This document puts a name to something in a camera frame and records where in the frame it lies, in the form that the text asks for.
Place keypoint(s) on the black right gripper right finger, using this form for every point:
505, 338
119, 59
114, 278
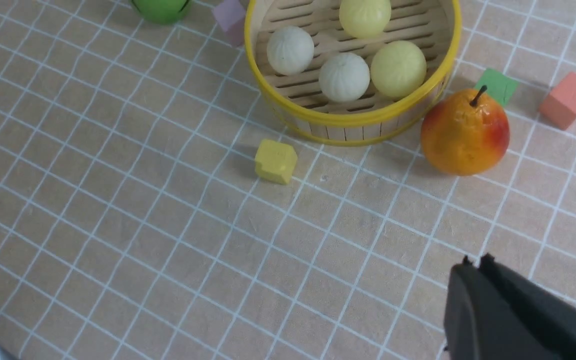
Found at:
547, 318

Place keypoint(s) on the bamboo steamer tray yellow rim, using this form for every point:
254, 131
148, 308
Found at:
433, 25

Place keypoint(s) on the purple foam cube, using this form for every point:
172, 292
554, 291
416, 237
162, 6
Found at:
230, 17

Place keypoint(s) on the yellow bun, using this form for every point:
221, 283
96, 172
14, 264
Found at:
398, 69
364, 19

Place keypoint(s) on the green foam cube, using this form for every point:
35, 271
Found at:
499, 86

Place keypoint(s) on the yellow foam cube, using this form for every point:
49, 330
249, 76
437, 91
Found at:
275, 161

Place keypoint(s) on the orange red toy pear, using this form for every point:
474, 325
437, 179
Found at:
466, 133

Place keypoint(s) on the yellow bun back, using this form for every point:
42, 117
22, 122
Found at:
364, 19

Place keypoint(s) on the yellow bun front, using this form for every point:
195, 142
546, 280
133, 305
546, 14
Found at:
398, 69

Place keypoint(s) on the white bun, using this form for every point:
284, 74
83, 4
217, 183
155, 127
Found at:
344, 77
290, 50

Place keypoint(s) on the white bun front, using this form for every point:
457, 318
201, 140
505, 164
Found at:
344, 77

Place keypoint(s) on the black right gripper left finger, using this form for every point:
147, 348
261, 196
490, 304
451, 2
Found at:
480, 325

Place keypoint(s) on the checkered orange tablecloth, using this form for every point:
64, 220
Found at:
133, 225

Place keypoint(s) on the green toy watermelon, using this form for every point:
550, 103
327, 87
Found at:
161, 12

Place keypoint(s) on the salmon foam cube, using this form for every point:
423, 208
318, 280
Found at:
559, 106

